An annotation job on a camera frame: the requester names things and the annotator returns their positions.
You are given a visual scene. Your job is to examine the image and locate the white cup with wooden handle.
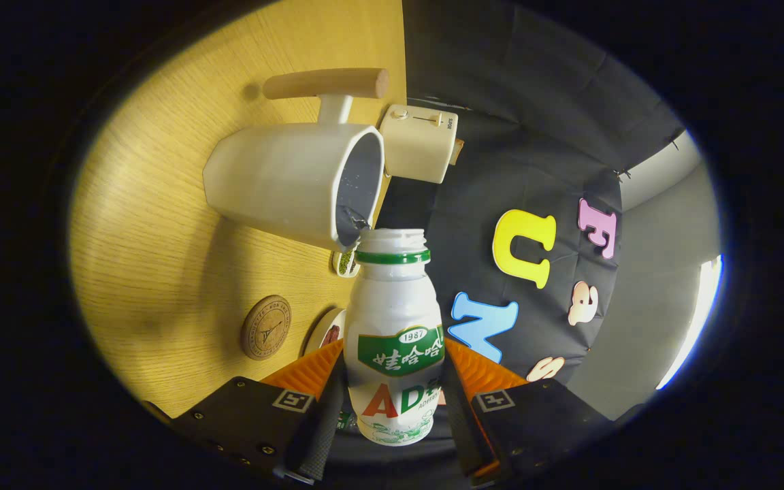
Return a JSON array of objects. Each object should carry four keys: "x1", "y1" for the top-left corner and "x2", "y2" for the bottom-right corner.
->
[{"x1": 202, "y1": 67, "x2": 390, "y2": 251}]

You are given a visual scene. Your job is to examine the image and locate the wooden table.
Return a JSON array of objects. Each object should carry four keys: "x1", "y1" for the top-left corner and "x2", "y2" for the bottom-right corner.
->
[{"x1": 69, "y1": 0, "x2": 408, "y2": 419}]

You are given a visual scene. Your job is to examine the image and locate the white juice bottle green label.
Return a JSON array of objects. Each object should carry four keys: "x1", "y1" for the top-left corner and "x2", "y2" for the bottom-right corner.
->
[{"x1": 343, "y1": 228, "x2": 446, "y2": 446}]

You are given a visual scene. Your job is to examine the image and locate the small white divided dish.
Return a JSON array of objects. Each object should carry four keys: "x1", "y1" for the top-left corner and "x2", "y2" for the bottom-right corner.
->
[{"x1": 332, "y1": 245, "x2": 362, "y2": 278}]

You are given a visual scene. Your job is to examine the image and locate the round cork coaster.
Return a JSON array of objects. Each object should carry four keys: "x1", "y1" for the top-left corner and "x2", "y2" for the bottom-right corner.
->
[{"x1": 240, "y1": 295, "x2": 292, "y2": 360}]

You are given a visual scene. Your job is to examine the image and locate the cream toaster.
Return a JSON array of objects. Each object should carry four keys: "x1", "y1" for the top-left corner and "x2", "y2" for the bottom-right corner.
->
[{"x1": 379, "y1": 104, "x2": 459, "y2": 184}]

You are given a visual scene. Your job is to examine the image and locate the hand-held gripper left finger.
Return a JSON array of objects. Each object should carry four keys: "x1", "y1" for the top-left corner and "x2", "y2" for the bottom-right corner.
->
[{"x1": 173, "y1": 338, "x2": 346, "y2": 485}]

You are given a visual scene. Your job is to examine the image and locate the round white plate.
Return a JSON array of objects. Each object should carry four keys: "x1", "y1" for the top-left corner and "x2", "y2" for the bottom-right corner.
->
[{"x1": 302, "y1": 308, "x2": 346, "y2": 358}]

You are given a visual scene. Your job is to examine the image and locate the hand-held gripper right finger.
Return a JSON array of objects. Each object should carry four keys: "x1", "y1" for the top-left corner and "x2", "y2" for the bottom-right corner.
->
[{"x1": 441, "y1": 338, "x2": 616, "y2": 487}]

